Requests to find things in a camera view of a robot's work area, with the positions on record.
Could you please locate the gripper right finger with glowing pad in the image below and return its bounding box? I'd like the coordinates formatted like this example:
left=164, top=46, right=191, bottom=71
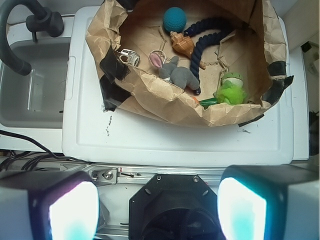
left=217, top=164, right=320, bottom=240

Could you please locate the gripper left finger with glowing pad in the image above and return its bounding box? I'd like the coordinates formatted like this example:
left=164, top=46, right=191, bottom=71
left=0, top=170, right=99, bottom=240

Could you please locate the blue knitted ball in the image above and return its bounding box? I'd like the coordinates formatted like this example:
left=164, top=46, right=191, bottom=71
left=162, top=7, right=187, bottom=33

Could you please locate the white plastic bin lid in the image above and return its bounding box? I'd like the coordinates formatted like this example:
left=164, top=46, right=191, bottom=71
left=62, top=6, right=294, bottom=168

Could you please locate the grey sink basin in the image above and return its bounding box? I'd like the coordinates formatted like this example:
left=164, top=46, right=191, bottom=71
left=0, top=37, right=71, bottom=129

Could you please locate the green frog loofah toy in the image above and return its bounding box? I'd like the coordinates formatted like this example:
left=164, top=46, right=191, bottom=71
left=213, top=72, right=248, bottom=106

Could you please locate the green marker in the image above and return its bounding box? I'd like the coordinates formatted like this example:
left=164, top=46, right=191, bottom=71
left=199, top=97, right=218, bottom=109

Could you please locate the brown paper bag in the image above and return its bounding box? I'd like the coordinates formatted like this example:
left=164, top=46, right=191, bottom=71
left=85, top=0, right=294, bottom=127

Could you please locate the grey plush bunny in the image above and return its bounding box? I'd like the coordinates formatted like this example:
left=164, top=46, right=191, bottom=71
left=149, top=52, right=200, bottom=91

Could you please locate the orange brown seashell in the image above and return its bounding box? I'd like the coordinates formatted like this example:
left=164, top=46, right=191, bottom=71
left=170, top=31, right=195, bottom=59

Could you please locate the black cable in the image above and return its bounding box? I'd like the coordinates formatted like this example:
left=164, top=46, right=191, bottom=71
left=0, top=129, right=81, bottom=172

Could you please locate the aluminium rail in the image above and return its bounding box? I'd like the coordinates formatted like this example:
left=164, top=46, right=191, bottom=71
left=59, top=163, right=225, bottom=186

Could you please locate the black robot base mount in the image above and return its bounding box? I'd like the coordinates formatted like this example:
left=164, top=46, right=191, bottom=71
left=128, top=174, right=226, bottom=240

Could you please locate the dark blue rope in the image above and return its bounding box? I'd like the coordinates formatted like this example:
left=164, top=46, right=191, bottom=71
left=182, top=16, right=241, bottom=74

